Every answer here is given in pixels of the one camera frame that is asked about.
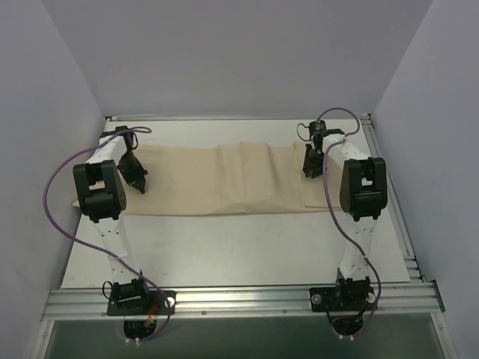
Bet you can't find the back aluminium rail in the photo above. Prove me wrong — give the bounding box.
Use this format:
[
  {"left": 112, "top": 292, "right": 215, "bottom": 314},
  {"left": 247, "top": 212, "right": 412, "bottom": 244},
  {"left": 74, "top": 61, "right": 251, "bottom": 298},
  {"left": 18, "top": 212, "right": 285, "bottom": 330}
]
[{"left": 106, "top": 113, "right": 371, "bottom": 121}]

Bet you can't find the purple cable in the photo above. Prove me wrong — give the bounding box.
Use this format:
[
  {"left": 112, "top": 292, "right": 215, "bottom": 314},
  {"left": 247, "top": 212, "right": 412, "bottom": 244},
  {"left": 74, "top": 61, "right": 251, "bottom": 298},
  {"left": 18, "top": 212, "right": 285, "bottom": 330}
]
[
  {"left": 316, "top": 108, "right": 382, "bottom": 337},
  {"left": 43, "top": 126, "right": 177, "bottom": 343}
]

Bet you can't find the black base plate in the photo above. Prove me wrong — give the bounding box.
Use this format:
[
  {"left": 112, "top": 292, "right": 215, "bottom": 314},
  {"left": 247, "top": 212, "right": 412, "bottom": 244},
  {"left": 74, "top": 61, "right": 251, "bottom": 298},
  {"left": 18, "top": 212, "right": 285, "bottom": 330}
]
[
  {"left": 308, "top": 286, "right": 376, "bottom": 313},
  {"left": 106, "top": 289, "right": 176, "bottom": 316}
]

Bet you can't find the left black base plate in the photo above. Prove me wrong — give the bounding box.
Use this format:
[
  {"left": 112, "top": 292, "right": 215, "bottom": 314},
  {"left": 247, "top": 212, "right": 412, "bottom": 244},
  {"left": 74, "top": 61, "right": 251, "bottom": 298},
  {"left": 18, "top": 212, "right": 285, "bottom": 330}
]
[{"left": 106, "top": 289, "right": 176, "bottom": 316}]

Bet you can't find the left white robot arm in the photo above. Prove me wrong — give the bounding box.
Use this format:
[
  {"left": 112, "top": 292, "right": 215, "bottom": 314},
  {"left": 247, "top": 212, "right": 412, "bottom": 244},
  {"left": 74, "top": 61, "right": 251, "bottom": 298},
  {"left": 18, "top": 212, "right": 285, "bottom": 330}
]
[{"left": 73, "top": 126, "right": 151, "bottom": 313}]

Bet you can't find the aluminium rail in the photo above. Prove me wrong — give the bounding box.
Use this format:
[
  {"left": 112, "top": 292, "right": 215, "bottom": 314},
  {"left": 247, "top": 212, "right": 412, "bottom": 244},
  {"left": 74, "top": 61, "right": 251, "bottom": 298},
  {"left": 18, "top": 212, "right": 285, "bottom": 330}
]
[
  {"left": 41, "top": 281, "right": 445, "bottom": 321},
  {"left": 106, "top": 113, "right": 371, "bottom": 121}
]

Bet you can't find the front aluminium rail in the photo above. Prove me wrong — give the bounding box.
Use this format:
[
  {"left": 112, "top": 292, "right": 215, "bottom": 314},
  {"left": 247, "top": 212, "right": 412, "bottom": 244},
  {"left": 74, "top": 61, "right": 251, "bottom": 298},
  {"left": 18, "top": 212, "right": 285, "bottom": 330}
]
[{"left": 41, "top": 281, "right": 445, "bottom": 321}]

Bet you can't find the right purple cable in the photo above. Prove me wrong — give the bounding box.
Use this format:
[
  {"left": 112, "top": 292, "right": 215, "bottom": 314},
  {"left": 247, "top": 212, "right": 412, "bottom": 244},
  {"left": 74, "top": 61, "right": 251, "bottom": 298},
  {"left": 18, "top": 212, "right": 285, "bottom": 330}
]
[{"left": 316, "top": 108, "right": 382, "bottom": 337}]

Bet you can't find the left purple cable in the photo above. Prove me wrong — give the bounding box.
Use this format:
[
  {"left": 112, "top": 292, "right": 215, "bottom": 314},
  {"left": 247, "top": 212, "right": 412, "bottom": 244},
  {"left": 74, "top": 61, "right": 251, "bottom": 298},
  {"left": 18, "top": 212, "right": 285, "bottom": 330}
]
[{"left": 43, "top": 126, "right": 177, "bottom": 343}]

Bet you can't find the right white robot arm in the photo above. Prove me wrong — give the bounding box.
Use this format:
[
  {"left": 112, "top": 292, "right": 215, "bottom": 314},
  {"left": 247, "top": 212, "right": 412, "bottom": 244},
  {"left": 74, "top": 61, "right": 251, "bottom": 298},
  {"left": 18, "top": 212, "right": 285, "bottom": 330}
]
[{"left": 302, "top": 120, "right": 388, "bottom": 309}]

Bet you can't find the beige cloth kit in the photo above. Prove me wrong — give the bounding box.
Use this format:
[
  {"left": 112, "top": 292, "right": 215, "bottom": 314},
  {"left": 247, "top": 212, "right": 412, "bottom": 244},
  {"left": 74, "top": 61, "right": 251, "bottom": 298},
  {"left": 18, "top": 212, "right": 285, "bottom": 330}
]
[{"left": 70, "top": 140, "right": 351, "bottom": 218}]

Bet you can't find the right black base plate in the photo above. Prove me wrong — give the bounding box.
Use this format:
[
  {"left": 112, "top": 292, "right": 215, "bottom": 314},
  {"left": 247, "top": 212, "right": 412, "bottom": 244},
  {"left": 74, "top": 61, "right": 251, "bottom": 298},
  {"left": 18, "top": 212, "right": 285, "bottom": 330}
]
[{"left": 308, "top": 286, "right": 376, "bottom": 313}]

